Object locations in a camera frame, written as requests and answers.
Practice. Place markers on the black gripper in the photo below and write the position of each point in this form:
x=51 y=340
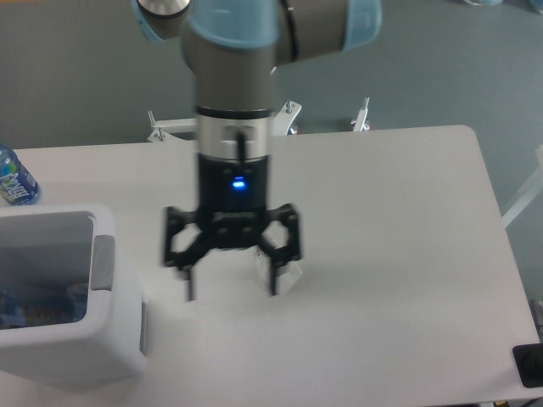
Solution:
x=233 y=203

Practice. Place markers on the white plastic wrapper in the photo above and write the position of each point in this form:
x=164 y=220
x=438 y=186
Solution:
x=287 y=276

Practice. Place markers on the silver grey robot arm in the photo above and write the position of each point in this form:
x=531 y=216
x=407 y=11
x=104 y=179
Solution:
x=233 y=49

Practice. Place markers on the white trash can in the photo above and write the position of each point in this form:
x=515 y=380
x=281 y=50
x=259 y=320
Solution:
x=72 y=248

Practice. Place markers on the colourful snack wrapper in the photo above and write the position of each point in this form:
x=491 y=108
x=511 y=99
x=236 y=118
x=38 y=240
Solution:
x=40 y=309

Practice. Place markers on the blue labelled drink bottle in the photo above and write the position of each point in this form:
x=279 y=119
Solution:
x=18 y=186

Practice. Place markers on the black device at table edge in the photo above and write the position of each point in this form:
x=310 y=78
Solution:
x=528 y=359

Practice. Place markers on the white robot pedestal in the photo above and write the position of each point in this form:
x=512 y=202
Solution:
x=283 y=122

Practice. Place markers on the white frame leg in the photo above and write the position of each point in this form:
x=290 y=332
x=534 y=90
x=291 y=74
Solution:
x=529 y=190

